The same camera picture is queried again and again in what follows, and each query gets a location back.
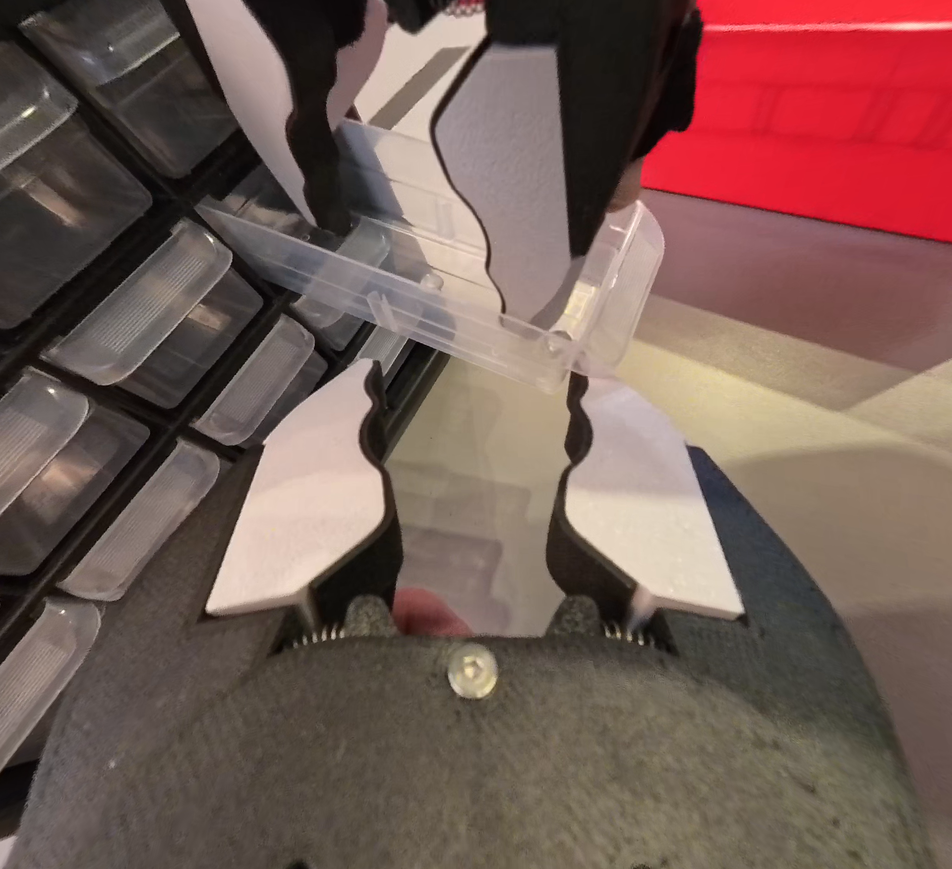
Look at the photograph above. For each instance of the clear plastic drawer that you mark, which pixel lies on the clear plastic drawer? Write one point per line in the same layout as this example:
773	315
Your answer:
461	341

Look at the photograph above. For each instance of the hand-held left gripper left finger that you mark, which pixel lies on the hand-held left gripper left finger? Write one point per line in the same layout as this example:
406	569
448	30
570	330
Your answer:
312	504

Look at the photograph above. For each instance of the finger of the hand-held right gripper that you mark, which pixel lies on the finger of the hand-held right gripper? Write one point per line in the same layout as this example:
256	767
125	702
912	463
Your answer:
513	177
223	50

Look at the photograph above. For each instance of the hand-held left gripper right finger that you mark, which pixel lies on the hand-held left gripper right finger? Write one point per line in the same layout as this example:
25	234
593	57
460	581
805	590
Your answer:
639	512

